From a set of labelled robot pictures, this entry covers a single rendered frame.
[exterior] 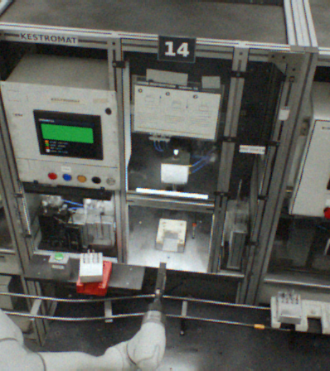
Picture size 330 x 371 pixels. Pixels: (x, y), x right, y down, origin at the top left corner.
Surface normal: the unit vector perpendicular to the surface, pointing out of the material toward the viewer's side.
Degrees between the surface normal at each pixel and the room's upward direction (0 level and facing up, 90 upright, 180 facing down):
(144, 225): 0
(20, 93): 90
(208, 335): 0
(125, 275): 0
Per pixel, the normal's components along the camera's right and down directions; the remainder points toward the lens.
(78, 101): -0.12, 0.66
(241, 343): 0.03, -0.75
